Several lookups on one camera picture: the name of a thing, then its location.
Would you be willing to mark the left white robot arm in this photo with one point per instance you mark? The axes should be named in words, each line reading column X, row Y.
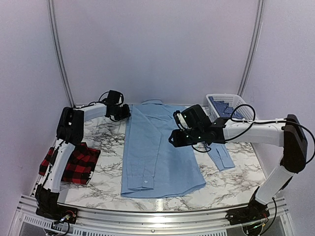
column 70, row 132

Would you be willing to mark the right aluminium wall post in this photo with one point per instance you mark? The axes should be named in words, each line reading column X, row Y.
column 253, row 47

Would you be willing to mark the light blue long sleeve shirt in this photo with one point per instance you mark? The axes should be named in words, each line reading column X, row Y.
column 152, row 167

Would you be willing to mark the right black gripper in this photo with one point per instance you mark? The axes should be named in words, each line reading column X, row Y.
column 178, row 141

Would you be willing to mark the blue patterned shirt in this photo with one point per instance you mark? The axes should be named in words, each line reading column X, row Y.
column 222, row 105

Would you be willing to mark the left aluminium wall post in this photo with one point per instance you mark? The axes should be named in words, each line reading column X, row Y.
column 58, row 51

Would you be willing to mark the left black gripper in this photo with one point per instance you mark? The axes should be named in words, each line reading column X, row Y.
column 126, row 113

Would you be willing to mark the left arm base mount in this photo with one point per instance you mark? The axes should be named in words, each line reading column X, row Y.
column 59, row 214

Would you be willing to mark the aluminium wall post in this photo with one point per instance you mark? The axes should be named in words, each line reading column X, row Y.
column 253, row 47
column 58, row 51

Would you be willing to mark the white plastic basket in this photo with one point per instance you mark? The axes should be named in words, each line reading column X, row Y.
column 242, row 112

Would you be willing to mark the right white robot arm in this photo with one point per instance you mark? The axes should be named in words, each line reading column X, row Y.
column 285, row 134

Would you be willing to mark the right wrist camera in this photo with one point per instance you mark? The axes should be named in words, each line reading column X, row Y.
column 180, row 121

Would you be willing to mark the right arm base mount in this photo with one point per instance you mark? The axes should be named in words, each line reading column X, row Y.
column 245, row 214

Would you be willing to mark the aluminium front frame rail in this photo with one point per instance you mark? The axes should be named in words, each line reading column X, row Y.
column 99, row 222

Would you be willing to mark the red black plaid shirt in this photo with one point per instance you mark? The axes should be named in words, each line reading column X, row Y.
column 81, row 164

